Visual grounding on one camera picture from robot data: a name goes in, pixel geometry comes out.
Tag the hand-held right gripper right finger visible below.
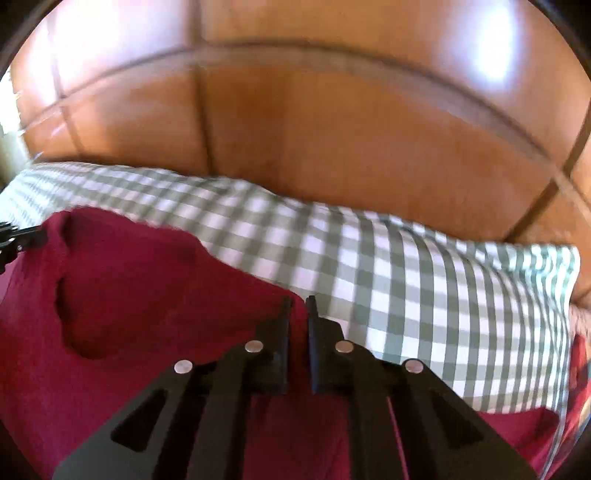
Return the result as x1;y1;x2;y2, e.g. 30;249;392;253
305;296;539;480

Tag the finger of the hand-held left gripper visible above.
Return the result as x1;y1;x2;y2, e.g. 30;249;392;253
0;222;49;274

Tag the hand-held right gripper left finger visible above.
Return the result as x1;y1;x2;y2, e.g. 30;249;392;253
52;296;295;480

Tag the dark red garment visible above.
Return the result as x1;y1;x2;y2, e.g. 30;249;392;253
0;207;561;480

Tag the green checked bed sheet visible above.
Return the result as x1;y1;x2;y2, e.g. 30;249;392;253
0;162;581;480

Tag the wooden panelled wardrobe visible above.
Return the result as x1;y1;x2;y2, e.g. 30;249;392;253
9;0;591;305

